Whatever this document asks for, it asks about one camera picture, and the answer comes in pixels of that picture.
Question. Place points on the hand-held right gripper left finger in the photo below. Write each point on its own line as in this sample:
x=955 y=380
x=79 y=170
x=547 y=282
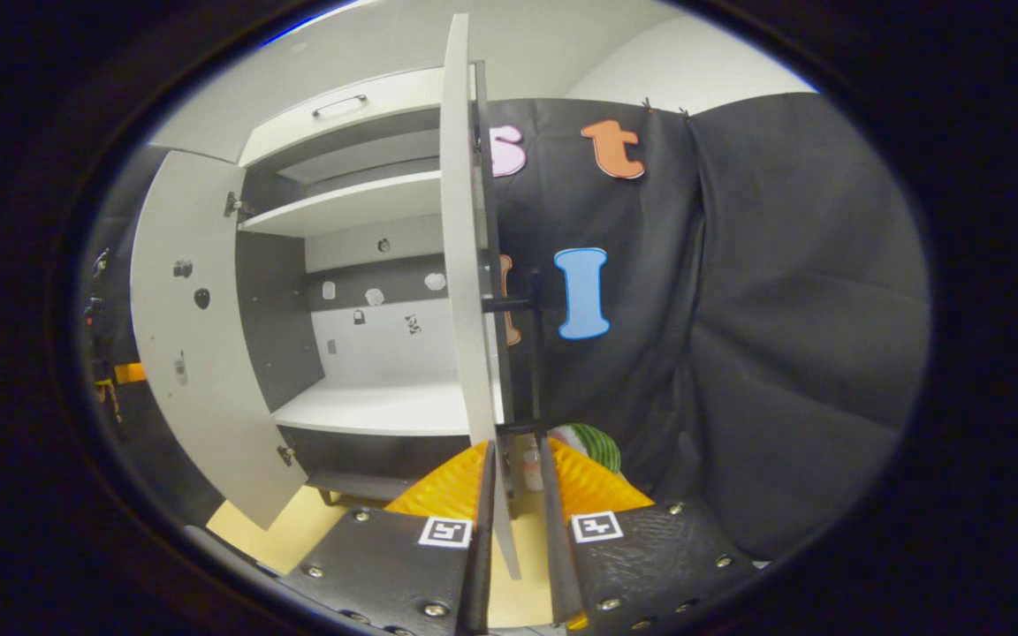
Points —
x=478 y=574

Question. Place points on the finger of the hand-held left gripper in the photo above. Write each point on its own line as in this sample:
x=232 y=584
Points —
x=129 y=373

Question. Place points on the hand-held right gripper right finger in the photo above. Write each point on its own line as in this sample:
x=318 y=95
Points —
x=559 y=565

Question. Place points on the white double-door shoe cabinet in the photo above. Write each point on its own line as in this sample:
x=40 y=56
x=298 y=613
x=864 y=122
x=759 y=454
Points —
x=279 y=318

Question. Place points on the white cabinet shelf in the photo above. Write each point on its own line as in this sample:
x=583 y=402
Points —
x=376 y=406
x=350 y=208

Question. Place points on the white cabinet drawer front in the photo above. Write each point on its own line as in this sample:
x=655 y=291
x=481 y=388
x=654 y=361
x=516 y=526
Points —
x=359 y=119

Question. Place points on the small white bottle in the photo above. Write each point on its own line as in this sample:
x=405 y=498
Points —
x=532 y=464

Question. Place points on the green striped watermelon toy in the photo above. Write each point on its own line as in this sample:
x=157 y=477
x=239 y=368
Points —
x=593 y=446

